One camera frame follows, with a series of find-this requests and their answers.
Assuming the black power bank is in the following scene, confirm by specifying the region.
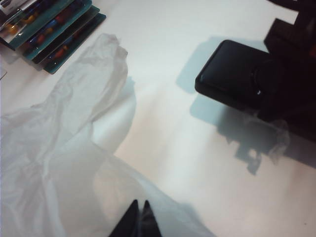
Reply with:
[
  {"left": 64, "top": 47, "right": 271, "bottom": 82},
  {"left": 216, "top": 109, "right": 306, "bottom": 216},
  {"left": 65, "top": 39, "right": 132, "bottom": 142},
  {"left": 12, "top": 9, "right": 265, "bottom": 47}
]
[{"left": 194, "top": 39, "right": 272, "bottom": 117}]

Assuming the clear plastic blister package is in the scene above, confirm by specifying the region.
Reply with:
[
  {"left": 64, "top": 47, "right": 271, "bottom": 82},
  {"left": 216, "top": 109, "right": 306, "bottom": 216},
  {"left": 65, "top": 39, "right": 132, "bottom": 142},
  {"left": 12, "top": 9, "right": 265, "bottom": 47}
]
[{"left": 0, "top": 0, "right": 44, "bottom": 46}]

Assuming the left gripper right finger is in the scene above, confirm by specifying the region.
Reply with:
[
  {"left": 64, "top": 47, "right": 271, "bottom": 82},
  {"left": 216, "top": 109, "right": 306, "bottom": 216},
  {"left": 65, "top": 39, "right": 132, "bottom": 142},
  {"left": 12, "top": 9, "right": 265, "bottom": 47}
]
[{"left": 139, "top": 199, "right": 163, "bottom": 237}]

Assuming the white plastic shopping bag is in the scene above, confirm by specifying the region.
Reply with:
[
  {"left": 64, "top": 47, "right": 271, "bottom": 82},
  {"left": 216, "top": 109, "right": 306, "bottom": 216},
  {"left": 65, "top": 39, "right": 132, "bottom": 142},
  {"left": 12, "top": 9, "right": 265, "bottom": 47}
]
[{"left": 0, "top": 33, "right": 218, "bottom": 237}]

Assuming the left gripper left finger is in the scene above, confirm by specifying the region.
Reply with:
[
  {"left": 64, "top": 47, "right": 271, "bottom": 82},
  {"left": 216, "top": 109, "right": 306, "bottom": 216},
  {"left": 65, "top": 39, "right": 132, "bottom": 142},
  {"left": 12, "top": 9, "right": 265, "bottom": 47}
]
[{"left": 108, "top": 199, "right": 139, "bottom": 237}]

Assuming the crumpled clear plastic scrap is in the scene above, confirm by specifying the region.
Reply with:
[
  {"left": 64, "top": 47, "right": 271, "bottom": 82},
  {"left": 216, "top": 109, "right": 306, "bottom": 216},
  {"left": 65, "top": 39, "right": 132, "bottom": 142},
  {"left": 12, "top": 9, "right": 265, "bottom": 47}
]
[{"left": 268, "top": 118, "right": 291, "bottom": 165}]

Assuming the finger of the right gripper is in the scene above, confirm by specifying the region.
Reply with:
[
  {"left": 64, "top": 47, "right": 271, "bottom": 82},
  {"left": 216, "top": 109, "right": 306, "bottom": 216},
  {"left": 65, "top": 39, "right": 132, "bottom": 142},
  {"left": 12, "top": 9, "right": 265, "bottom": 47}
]
[
  {"left": 251, "top": 58, "right": 316, "bottom": 170},
  {"left": 264, "top": 11, "right": 316, "bottom": 61}
]

